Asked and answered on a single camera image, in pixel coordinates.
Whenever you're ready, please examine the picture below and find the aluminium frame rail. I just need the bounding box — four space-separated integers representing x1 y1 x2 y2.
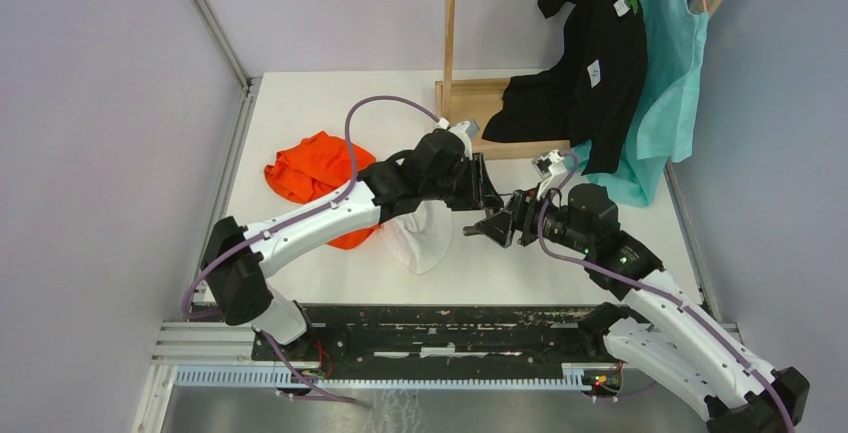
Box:
130 73 287 432

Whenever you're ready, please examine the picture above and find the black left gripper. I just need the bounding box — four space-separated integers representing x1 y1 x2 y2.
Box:
422 153 504 212

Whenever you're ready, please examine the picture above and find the black t-shirt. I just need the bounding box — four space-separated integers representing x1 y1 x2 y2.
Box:
482 0 648 174

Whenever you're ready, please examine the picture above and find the white bucket hat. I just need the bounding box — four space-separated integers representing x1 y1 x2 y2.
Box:
378 202 453 275

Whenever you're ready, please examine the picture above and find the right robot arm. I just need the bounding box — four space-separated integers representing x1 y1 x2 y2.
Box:
463 184 810 432

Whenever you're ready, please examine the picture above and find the white cable duct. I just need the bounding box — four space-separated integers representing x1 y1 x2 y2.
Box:
173 364 598 393

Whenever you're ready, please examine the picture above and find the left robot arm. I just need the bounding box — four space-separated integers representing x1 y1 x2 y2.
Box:
199 130 504 360

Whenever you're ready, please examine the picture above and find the teal garment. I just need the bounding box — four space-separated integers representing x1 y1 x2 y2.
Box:
575 0 709 207

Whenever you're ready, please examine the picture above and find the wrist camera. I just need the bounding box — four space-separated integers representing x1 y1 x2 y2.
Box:
531 149 575 200
448 119 480 158

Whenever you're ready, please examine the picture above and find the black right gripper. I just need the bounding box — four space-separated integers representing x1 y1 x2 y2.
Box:
473 181 592 254

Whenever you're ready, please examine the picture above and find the wooden clothes rack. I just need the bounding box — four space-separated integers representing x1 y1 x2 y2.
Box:
435 0 570 160

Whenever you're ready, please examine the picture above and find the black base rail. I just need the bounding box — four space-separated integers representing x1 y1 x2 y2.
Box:
185 302 664 382

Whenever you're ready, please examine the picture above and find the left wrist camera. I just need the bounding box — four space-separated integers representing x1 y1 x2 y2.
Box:
448 119 480 158

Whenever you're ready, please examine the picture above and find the orange cloth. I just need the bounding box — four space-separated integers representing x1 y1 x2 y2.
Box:
263 130 383 251

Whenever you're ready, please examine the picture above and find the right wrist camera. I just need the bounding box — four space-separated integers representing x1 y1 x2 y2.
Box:
531 149 575 200

